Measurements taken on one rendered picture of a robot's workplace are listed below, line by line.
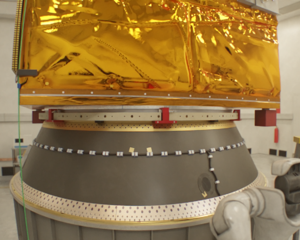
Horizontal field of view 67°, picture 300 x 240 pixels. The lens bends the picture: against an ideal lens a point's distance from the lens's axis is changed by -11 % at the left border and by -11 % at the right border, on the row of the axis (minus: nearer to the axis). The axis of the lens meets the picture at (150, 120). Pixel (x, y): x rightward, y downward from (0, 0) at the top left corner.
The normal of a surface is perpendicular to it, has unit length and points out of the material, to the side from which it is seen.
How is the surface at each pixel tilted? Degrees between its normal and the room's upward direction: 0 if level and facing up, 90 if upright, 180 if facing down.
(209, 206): 43
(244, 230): 63
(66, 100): 90
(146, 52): 87
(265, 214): 90
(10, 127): 90
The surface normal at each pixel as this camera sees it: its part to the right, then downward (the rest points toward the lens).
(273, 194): -0.71, -0.03
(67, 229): -0.32, 0.03
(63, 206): -0.24, -0.71
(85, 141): -0.28, -0.44
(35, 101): 0.41, 0.03
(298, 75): -0.90, 0.01
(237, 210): 0.21, -0.69
